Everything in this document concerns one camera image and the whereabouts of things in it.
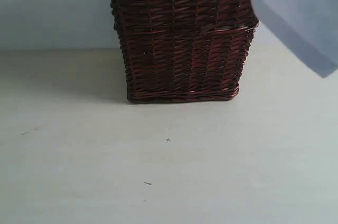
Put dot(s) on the white t-shirt with red lettering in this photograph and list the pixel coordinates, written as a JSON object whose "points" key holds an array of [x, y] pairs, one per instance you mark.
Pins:
{"points": [[307, 27]]}

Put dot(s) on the dark brown wicker basket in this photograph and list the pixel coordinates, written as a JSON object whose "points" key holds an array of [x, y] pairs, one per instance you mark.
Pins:
{"points": [[183, 50]]}

